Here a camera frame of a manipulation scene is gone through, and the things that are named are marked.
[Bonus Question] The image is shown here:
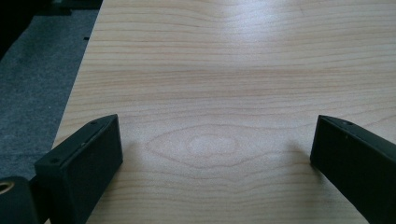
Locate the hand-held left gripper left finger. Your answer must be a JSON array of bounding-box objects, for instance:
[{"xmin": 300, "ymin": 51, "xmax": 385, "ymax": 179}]
[{"xmin": 34, "ymin": 113, "xmax": 124, "ymax": 224}]

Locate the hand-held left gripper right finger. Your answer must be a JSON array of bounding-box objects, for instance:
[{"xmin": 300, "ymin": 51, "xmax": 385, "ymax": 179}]
[{"xmin": 309, "ymin": 114, "xmax": 396, "ymax": 224}]

